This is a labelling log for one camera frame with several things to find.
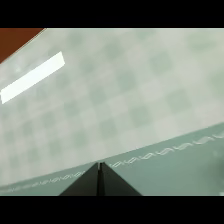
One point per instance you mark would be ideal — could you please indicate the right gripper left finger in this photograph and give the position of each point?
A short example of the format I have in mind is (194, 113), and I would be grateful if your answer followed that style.
(86, 185)

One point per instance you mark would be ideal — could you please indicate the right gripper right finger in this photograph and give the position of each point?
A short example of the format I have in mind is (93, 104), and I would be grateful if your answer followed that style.
(115, 185)

